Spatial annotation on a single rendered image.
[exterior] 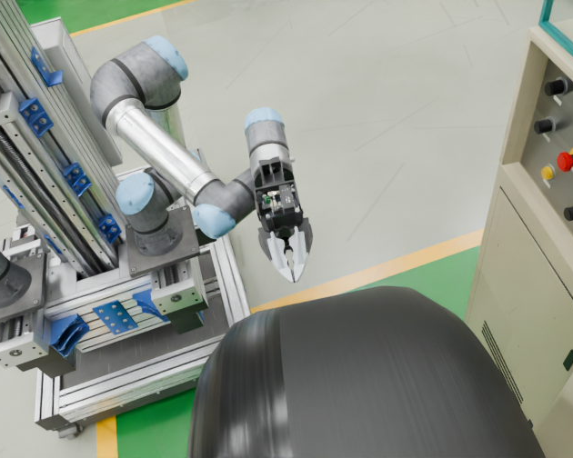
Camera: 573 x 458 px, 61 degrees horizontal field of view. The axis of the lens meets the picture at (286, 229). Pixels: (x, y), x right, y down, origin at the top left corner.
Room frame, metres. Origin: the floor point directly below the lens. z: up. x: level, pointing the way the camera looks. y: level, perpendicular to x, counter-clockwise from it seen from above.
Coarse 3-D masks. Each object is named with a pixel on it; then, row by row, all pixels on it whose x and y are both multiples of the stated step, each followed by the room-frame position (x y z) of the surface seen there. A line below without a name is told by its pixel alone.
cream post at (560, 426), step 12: (564, 396) 0.16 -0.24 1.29; (552, 408) 0.16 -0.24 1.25; (564, 408) 0.15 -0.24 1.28; (552, 420) 0.16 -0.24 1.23; (564, 420) 0.15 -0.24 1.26; (540, 432) 0.16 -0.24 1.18; (552, 432) 0.15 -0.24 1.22; (564, 432) 0.14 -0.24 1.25; (540, 444) 0.15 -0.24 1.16; (552, 444) 0.14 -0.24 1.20; (564, 444) 0.13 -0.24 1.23; (552, 456) 0.13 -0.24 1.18; (564, 456) 0.12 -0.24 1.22
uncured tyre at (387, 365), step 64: (256, 320) 0.28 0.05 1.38; (320, 320) 0.25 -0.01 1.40; (384, 320) 0.23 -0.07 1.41; (448, 320) 0.22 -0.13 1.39; (256, 384) 0.19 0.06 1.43; (320, 384) 0.17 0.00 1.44; (384, 384) 0.16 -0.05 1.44; (448, 384) 0.14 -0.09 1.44; (192, 448) 0.16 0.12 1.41; (256, 448) 0.13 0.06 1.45; (320, 448) 0.12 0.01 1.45; (384, 448) 0.11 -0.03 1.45; (448, 448) 0.10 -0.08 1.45; (512, 448) 0.09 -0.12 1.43
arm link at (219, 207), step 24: (96, 72) 1.01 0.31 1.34; (120, 72) 0.99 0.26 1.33; (96, 96) 0.95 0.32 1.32; (120, 96) 0.93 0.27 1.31; (120, 120) 0.89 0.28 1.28; (144, 120) 0.88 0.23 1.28; (144, 144) 0.83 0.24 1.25; (168, 144) 0.81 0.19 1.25; (168, 168) 0.77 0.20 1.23; (192, 168) 0.75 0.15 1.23; (192, 192) 0.71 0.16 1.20; (216, 192) 0.70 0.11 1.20; (240, 192) 0.69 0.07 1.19; (216, 216) 0.65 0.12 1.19; (240, 216) 0.66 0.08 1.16
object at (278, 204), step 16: (272, 160) 0.64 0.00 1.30; (256, 176) 0.64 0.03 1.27; (272, 176) 0.60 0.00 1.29; (288, 176) 0.64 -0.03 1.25; (256, 192) 0.58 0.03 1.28; (272, 192) 0.58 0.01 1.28; (288, 192) 0.56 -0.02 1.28; (256, 208) 0.54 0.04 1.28; (272, 208) 0.54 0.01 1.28; (288, 208) 0.53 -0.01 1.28; (272, 224) 0.53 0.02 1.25; (288, 224) 0.54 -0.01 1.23
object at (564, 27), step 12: (552, 0) 0.87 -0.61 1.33; (564, 0) 0.83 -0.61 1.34; (552, 12) 0.86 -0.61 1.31; (564, 12) 0.82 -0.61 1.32; (540, 24) 0.88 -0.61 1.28; (552, 24) 0.85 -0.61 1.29; (564, 24) 0.81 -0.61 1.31; (552, 36) 0.83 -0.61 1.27; (564, 36) 0.80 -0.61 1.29; (564, 48) 0.78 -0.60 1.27
